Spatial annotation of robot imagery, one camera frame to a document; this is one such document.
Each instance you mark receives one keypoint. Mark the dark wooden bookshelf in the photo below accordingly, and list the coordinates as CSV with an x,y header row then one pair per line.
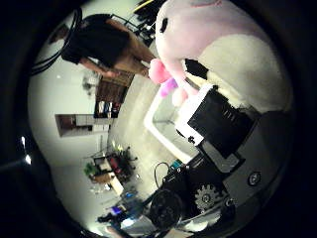
x,y
110,95

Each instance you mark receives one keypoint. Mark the white low cabinet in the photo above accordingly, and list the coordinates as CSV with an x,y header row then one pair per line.
x,y
84,124

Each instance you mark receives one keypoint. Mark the pink and white plush toy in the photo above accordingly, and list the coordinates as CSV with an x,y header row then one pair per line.
x,y
224,43

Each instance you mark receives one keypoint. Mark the person in black shirt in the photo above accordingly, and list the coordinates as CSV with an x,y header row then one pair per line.
x,y
99,39

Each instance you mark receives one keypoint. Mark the white rimmed container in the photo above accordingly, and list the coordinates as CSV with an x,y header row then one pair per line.
x,y
155,130

